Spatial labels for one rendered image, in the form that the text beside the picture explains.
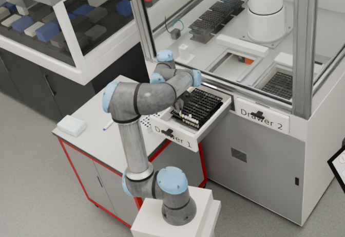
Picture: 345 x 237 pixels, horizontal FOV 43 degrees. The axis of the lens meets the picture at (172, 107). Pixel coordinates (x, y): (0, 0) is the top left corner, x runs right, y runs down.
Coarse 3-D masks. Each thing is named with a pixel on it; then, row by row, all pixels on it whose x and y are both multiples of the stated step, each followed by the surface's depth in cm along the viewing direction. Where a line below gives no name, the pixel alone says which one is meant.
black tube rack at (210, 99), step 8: (200, 96) 234; (208, 96) 232; (216, 96) 231; (184, 104) 231; (192, 104) 230; (200, 104) 229; (208, 104) 228; (216, 104) 227; (184, 112) 226; (192, 112) 230; (200, 112) 225; (208, 112) 225; (176, 120) 232; (200, 120) 220
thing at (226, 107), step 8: (192, 88) 242; (200, 88) 243; (208, 88) 238; (224, 96) 233; (224, 104) 226; (168, 112) 232; (216, 112) 223; (224, 112) 228; (168, 120) 233; (208, 120) 220; (216, 120) 224; (192, 128) 226; (200, 128) 225; (208, 128) 220; (200, 136) 216
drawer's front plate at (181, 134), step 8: (152, 120) 224; (160, 120) 221; (152, 128) 229; (160, 128) 224; (168, 128) 218; (176, 128) 215; (168, 136) 224; (176, 136) 219; (184, 136) 213; (192, 136) 209; (184, 144) 218; (192, 144) 213
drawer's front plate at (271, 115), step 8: (240, 104) 223; (248, 104) 219; (256, 104) 218; (240, 112) 227; (248, 112) 223; (256, 112) 219; (264, 112) 215; (272, 112) 212; (256, 120) 223; (272, 120) 215; (280, 120) 211; (288, 120) 208; (272, 128) 219; (280, 128) 214; (288, 128) 212
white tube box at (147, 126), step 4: (148, 116) 245; (156, 116) 243; (140, 120) 243; (144, 120) 242; (148, 120) 242; (144, 124) 240; (148, 124) 239; (144, 128) 240; (148, 128) 238; (148, 132) 239
